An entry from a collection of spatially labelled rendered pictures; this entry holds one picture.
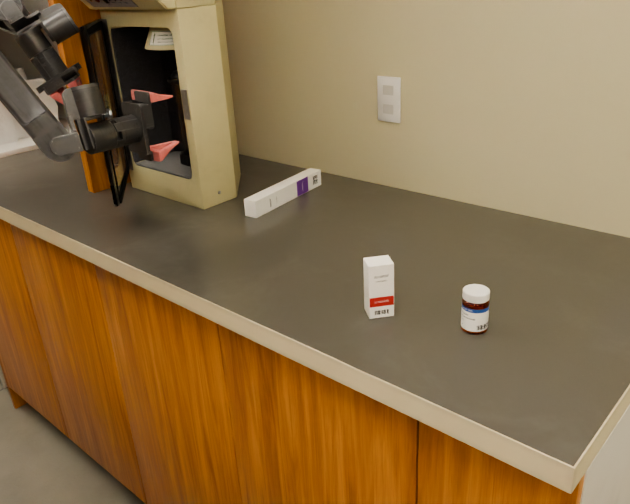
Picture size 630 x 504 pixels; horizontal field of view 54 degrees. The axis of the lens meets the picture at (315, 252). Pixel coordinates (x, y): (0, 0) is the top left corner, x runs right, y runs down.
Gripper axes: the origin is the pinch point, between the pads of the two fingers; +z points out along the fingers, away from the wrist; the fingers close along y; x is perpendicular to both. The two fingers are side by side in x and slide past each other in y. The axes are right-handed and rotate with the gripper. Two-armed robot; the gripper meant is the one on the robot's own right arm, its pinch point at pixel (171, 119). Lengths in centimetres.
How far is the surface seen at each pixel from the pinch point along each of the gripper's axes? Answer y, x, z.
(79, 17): 19, 46, 9
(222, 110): -2.9, 9.0, 21.5
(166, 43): 13.1, 18.8, 14.7
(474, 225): -25, -50, 40
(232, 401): -50, -29, -15
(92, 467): -120, 56, -12
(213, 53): 10.6, 9.1, 20.6
